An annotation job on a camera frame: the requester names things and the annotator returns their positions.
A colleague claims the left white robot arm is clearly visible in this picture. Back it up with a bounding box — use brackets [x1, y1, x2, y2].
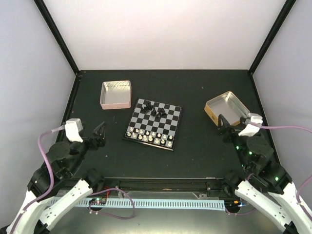
[0, 118, 106, 234]

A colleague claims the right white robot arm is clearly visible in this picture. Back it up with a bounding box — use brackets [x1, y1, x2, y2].
[217, 113, 312, 234]

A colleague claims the pile of black chess pieces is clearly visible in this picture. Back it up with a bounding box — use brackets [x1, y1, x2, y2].
[141, 101, 167, 118]

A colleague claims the small circuit board left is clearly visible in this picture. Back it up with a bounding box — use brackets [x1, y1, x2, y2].
[89, 198, 107, 206]

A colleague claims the small circuit board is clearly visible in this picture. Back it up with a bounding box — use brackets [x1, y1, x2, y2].
[89, 198, 107, 206]
[225, 200, 249, 208]

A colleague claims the small circuit board right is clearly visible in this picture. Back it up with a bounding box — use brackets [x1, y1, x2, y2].
[225, 200, 249, 208]

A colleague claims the gold rectangular tin lid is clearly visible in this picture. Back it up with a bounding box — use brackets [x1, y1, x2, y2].
[204, 91, 250, 126]

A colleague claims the pink square tin box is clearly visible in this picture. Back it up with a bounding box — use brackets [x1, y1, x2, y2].
[99, 80, 132, 110]

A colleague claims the black and silver chessboard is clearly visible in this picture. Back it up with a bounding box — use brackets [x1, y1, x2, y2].
[123, 98, 182, 151]

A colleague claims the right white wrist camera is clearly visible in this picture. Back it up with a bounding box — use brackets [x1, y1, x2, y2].
[238, 113, 263, 137]

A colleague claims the black mounting rail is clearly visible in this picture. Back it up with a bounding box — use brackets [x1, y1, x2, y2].
[91, 177, 234, 197]

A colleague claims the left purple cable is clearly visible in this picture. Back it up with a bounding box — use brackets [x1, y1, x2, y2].
[9, 126, 68, 232]

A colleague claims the pale blue cable duct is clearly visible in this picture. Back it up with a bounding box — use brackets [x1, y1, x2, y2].
[48, 196, 225, 212]

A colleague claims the black frame post right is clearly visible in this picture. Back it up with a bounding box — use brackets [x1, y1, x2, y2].
[248, 0, 296, 75]

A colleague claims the black frame post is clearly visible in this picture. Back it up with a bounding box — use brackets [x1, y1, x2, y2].
[248, 0, 296, 75]
[34, 0, 80, 75]

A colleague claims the black frame post left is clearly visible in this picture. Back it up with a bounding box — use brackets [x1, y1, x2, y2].
[34, 0, 80, 75]

